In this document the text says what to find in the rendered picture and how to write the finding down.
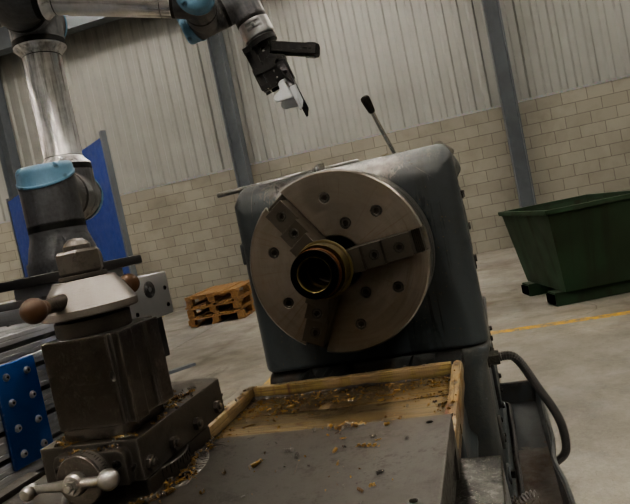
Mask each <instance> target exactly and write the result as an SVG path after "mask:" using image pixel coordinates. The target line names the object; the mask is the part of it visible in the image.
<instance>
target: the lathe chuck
mask: <svg viewBox="0 0 630 504"><path fill-rule="evenodd" d="M280 193H281V194H283V195H284V196H285V197H286V198H287V199H288V200H289V201H290V202H291V203H292V204H293V205H294V206H295V207H296V208H297V209H298V210H299V211H300V212H301V213H302V214H303V215H304V216H305V217H306V218H307V219H308V220H309V221H310V222H311V223H312V224H313V225H314V226H315V227H316V228H317V229H318V230H319V231H320V232H321V233H322V234H323V235H324V236H325V237H327V238H328V237H331V236H340V237H344V238H347V239H349V240H350V241H352V242H353V243H354V244H355V245H359V244H363V243H366V242H370V241H373V240H377V239H381V238H384V237H388V236H391V235H395V234H398V233H402V232H405V231H409V230H413V229H416V228H420V227H421V230H422V234H423V237H424V241H425V244H426V248H427V250H424V251H421V252H417V253H416V254H415V255H414V256H410V257H407V258H403V259H399V260H396V261H392V262H388V263H386V264H385V265H381V266H377V267H373V268H370V269H367V270H366V271H363V272H361V274H360V276H359V278H358V279H357V280H355V281H351V283H350V285H349V287H348V288H347V289H346V290H345V291H344V292H343V293H342V294H340V298H339V302H338V306H337V310H336V315H335V319H334V323H333V327H332V331H331V336H330V340H329V344H328V348H327V352H330V353H355V352H361V351H365V350H368V349H371V348H374V347H377V346H379V345H381V344H383V343H385V342H387V341H388V340H390V339H391V338H393V337H394V336H396V335H397V334H398V333H399V332H400V331H402V330H403V329H404V328H405V327H406V326H407V325H408V323H409V322H410V321H411V320H412V318H413V317H414V316H415V314H416V313H417V311H418V309H419V307H420V306H421V304H422V302H423V299H424V297H425V295H426V293H427V291H428V288H429V286H430V282H431V279H432V274H433V268H434V248H433V241H432V237H431V233H430V230H429V227H428V225H427V222H426V220H425V218H424V216H423V214H422V213H421V211H420V210H419V208H418V207H417V205H416V204H415V203H414V202H413V200H412V199H411V198H410V197H409V196H408V195H407V194H406V193H405V192H404V191H402V190H401V189H400V188H399V187H397V186H396V185H394V184H393V183H391V182H389V181H388V180H386V179H383V178H381V177H379V176H376V175H373V174H370V173H366V172H360V171H352V170H342V169H333V170H323V171H318V172H314V173H311V174H308V175H305V176H303V177H301V178H298V179H296V180H295V181H293V182H291V183H290V184H288V185H287V186H285V187H284V188H283V189H282V190H280ZM268 213H269V211H268V208H267V207H266V208H265V209H264V210H263V212H262V214H261V215H260V217H259V219H258V221H257V224H256V226H255V229H254V232H253V236H252V240H251V246H250V272H251V277H252V282H253V286H254V289H255V292H256V294H257V297H258V299H259V301H260V303H261V305H262V306H263V308H264V310H265V311H266V313H267V314H268V316H269V317H270V318H271V319H272V321H273V322H274V323H275V324H276V325H277V326H278V327H279V328H280V329H281V330H282V331H284V332H285V333H286V334H287V335H289V336H290V337H291V338H293V339H295V340H296V341H298V342H300V343H302V344H304V345H307V342H305V341H302V338H303V333H304V329H305V325H306V320H307V319H306V318H304V317H305V313H306V308H307V303H305V300H306V298H305V297H303V296H302V295H300V294H299V293H298V292H297V291H296V290H295V288H294V286H293V284H292V282H291V278H290V270H291V266H292V263H293V261H294V260H295V258H296V257H295V256H294V255H293V254H292V253H291V252H290V249H291V247H290V246H289V245H288V244H287V243H286V242H285V241H284V240H283V239H282V238H281V237H280V236H281V235H282V233H281V232H280V231H279V230H278V229H277V228H276V227H275V226H274V225H273V224H272V223H271V222H270V221H269V220H268V219H267V218H266V215H267V214H268ZM314 272H315V274H316V276H317V277H318V278H320V277H324V278H325V277H326V278H330V279H331V274H330V273H329V272H328V271H327V269H326V267H325V265H324V261H323V260H321V259H318V258H316V259H315V261H314Z"/></svg>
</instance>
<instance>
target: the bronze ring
mask: <svg viewBox="0 0 630 504"><path fill-rule="evenodd" d="M316 258H318V259H321V260H323V261H324V262H325V263H326V264H327V265H328V267H329V269H330V272H331V279H330V282H324V281H322V280H320V279H319V278H318V277H317V276H316V274H315V272H314V261H315V259H316ZM353 273H354V267H353V262H352V259H351V257H350V255H349V253H348V252H347V250H346V249H345V248H344V247H342V246H341V245H340V244H338V243H336V242H334V241H331V240H317V241H314V242H312V243H310V244H308V245H307V246H305V247H304V248H303V249H302V250H301V252H300V253H299V254H298V255H297V257H296V258H295V260H294V261H293V263H292V266H291V270H290V278H291V282H292V284H293V286H294V288H295V290H296V291H297V292H298V293H299V294H300V295H302V296H303V297H305V298H308V299H313V300H323V299H331V298H334V297H337V296H339V295H340V294H342V293H343V292H344V291H345V290H346V289H347V288H348V287H349V285H350V283H351V281H352V278H353Z"/></svg>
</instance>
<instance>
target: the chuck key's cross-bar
mask: <svg viewBox="0 0 630 504"><path fill-rule="evenodd" d="M356 162H360V161H359V159H356V160H352V161H347V162H343V163H338V164H334V165H330V166H325V169H330V168H334V167H338V166H343V165H347V164H351V163H356ZM308 173H312V170H308V171H304V172H299V173H295V174H291V175H287V176H283V177H279V178H275V179H271V180H267V181H263V182H259V183H255V184H251V185H247V186H243V187H239V188H235V189H231V190H227V191H223V192H219V193H217V197H218V198H221V197H225V196H229V195H233V194H237V193H240V192H241V191H242V190H243V189H244V188H247V187H251V186H255V185H260V184H264V183H268V182H273V181H277V180H281V179H286V178H290V177H295V176H299V175H303V174H308Z"/></svg>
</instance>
